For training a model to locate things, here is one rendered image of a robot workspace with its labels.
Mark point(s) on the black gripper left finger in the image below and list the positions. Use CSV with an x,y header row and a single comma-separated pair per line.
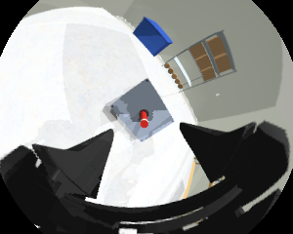
x,y
83,163

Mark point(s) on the red peg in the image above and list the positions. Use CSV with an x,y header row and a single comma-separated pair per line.
x,y
143,119

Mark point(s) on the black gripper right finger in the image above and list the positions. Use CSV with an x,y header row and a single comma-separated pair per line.
x,y
213,148

